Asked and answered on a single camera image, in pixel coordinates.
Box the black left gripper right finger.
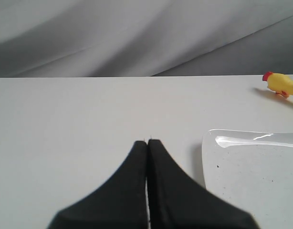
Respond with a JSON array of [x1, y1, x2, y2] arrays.
[[147, 139, 259, 229]]

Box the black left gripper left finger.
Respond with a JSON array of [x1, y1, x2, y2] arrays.
[[49, 141, 147, 229]]

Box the yellow rubber chicken toy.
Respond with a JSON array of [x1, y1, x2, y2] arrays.
[[262, 72, 293, 98]]

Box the white square plate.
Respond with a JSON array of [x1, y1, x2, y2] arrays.
[[202, 130, 293, 229]]

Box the grey backdrop cloth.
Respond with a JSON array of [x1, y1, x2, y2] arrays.
[[0, 0, 293, 77]]

